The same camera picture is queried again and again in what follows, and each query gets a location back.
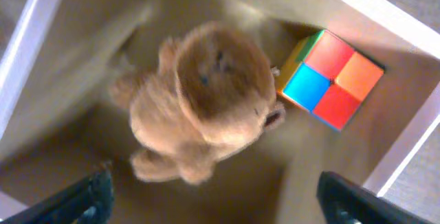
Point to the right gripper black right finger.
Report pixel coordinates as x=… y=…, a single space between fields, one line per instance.
x=343 y=201

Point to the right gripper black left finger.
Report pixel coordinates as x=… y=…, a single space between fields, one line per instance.
x=88 y=201

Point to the colourful two-by-two puzzle cube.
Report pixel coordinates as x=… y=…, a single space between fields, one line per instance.
x=328 y=78

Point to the brown plush capybara toy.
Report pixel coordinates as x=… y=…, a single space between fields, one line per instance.
x=212 y=95

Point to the open white cardboard box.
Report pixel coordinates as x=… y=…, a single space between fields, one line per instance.
x=64 y=125

